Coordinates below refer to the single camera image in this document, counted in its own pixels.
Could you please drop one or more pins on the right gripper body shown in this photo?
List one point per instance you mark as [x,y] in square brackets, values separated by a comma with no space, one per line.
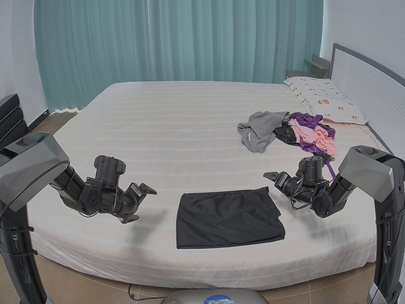
[286,184]

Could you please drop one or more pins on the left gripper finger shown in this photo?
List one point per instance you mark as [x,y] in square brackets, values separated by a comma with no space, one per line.
[149,190]
[129,219]

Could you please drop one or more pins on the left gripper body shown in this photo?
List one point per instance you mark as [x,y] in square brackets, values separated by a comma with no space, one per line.
[131,201]

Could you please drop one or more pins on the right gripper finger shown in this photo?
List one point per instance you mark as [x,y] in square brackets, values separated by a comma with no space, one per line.
[271,175]

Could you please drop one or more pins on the black T-shirt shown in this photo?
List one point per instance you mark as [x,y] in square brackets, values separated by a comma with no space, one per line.
[227,220]

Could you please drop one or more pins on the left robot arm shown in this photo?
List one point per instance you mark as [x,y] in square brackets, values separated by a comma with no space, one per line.
[38,157]

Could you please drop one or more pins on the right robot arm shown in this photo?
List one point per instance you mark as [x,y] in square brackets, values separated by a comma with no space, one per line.
[364,169]

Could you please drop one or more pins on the pile of clothes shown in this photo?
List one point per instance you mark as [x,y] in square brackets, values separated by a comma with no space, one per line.
[313,135]

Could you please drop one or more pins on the bed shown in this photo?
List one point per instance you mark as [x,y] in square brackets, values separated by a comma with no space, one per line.
[174,122]

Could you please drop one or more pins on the grey garment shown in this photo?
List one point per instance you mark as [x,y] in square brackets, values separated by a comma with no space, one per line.
[262,128]

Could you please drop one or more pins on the white printed pillow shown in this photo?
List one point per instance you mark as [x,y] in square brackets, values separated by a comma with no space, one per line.
[329,100]

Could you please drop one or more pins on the grey bedside table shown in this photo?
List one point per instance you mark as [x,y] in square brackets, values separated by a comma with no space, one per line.
[313,64]

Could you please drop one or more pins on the black chest of drawers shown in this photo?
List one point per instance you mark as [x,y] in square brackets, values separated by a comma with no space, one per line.
[11,116]

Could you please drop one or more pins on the blue-green curtain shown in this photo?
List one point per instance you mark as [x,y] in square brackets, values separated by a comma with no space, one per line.
[95,43]
[237,30]

